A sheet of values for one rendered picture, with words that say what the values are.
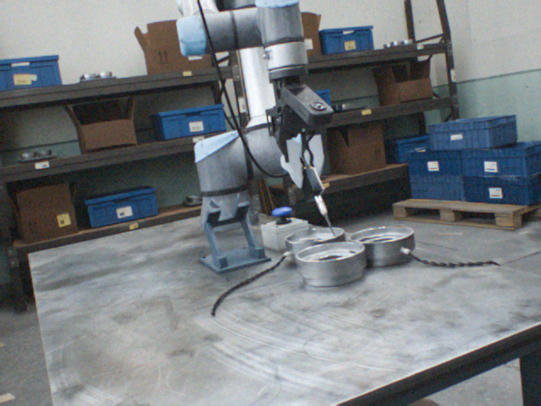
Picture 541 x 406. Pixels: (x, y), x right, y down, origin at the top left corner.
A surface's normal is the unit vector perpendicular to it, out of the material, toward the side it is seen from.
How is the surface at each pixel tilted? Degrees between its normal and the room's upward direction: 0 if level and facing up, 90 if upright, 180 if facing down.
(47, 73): 90
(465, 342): 0
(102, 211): 90
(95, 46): 90
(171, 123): 90
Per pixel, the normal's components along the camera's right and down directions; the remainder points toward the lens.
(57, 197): 0.54, 0.17
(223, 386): -0.15, -0.98
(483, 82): -0.90, 0.20
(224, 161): 0.13, 0.12
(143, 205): 0.36, 0.08
